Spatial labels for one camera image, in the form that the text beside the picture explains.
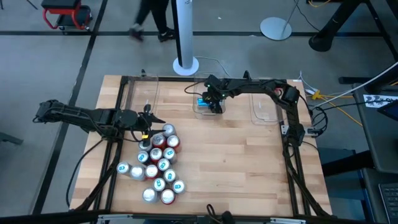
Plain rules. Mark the black keyboard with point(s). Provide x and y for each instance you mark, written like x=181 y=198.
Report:
x=390 y=202

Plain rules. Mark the dark tablet screen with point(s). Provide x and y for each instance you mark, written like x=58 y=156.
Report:
x=393 y=112

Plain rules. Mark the white sheet black print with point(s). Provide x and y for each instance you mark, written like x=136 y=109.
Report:
x=370 y=105

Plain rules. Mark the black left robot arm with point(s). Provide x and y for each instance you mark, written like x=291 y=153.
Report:
x=87 y=116

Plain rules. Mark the tall pole with round base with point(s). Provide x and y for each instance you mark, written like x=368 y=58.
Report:
x=185 y=31

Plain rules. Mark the white pink soda can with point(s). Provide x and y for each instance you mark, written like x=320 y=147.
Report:
x=168 y=130

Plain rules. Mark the black frame clamp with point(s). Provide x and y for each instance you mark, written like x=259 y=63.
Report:
x=247 y=74
x=143 y=73

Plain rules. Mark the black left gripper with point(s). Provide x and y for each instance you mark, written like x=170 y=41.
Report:
x=144 y=120

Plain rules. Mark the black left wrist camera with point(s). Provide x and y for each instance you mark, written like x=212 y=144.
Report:
x=147 y=109

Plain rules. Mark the silver topped soda can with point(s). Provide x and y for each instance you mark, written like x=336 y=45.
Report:
x=149 y=195
x=137 y=172

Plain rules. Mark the grey floor bracket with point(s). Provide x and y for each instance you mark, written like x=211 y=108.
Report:
x=11 y=139

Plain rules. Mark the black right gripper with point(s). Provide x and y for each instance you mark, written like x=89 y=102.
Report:
x=214 y=98

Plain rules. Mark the clear plastic bin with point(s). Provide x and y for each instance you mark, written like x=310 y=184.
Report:
x=202 y=113
x=140 y=93
x=264 y=105

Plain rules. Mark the black side desk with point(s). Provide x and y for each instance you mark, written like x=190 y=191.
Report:
x=382 y=146

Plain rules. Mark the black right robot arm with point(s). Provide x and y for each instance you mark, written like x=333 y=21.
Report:
x=255 y=86

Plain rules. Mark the black metal table frame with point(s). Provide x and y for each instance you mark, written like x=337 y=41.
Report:
x=168 y=78

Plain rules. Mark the black crossbeam silver brackets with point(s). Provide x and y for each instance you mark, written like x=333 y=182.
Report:
x=46 y=219

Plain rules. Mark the black desk frame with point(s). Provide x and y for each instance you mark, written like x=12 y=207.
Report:
x=326 y=34

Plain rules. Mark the silver corner bracket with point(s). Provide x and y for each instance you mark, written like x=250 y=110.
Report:
x=284 y=129

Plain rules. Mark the grey round floor stand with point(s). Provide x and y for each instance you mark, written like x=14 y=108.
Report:
x=275 y=28

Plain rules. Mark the person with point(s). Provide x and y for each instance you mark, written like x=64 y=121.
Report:
x=155 y=12

